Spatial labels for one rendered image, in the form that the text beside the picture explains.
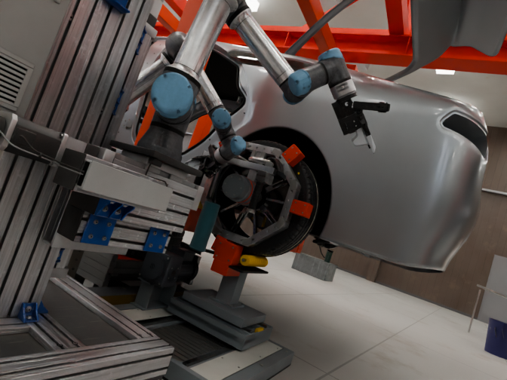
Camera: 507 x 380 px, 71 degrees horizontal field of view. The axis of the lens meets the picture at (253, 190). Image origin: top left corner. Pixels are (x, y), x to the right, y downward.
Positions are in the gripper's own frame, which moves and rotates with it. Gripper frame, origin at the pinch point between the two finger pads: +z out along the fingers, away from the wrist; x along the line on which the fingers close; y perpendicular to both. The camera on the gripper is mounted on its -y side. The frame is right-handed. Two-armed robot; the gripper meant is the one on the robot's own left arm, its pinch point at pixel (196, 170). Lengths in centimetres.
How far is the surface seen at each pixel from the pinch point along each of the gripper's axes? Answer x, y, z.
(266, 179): 19.7, 9.2, -32.0
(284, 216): 43, 14, -21
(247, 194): 23.8, 8.1, -13.4
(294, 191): 41, 4, -30
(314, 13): 65, -202, -22
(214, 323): 43, 62, 25
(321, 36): 92, -214, -7
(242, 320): 51, 60, 12
